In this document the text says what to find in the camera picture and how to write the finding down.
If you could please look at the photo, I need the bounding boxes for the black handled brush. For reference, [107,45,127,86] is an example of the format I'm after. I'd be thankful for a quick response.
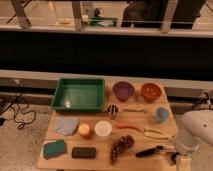
[135,146,169,158]

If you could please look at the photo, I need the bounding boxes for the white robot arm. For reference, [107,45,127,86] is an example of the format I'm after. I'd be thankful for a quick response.
[173,110,213,171]

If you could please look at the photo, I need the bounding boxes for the black brush block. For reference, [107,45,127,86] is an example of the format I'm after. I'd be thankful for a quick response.
[72,147,96,158]

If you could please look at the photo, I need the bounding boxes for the purple bowl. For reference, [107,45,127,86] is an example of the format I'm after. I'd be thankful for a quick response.
[112,81,135,102]

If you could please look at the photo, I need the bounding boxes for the small metal cup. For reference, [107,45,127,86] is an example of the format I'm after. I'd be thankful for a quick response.
[107,105,119,120]

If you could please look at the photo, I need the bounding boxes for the green plastic tray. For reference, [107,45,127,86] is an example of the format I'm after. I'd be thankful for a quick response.
[51,78,105,113]

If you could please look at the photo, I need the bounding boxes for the red bowl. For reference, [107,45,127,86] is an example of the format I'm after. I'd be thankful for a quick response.
[141,83,162,103]

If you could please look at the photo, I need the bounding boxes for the orange fruit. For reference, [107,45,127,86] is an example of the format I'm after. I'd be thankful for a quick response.
[78,124,92,138]

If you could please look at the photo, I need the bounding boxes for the light blue cloth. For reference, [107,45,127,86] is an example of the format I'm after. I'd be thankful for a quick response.
[53,117,79,136]

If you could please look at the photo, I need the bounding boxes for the bunch of dark grapes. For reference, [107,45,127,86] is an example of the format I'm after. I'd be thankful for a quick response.
[109,135,135,165]

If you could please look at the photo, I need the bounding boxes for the blue cup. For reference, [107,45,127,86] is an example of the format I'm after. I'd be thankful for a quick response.
[154,107,169,123]

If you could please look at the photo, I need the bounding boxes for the green box on shelf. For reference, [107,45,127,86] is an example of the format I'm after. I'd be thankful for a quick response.
[89,17,117,27]

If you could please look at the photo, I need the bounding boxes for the green sponge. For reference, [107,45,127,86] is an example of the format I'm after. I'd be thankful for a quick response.
[43,140,66,159]

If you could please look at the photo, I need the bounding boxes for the black small dustpan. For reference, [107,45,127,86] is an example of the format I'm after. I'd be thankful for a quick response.
[170,152,179,164]

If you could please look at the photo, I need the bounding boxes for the yellow handled tongs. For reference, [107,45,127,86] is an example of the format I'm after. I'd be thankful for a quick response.
[144,127,172,140]

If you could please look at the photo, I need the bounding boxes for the black cable on floor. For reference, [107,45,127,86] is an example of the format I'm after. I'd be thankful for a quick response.
[0,79,37,131]

